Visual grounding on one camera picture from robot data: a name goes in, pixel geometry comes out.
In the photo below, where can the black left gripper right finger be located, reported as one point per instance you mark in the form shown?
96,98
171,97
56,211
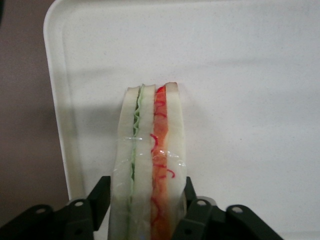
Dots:
212,225

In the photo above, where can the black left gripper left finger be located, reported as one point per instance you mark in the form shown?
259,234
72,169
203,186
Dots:
75,220

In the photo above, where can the plastic-wrapped triangle sandwich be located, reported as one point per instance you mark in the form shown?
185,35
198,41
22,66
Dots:
145,162

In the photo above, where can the cream white plastic tray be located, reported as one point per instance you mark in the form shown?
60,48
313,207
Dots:
225,75

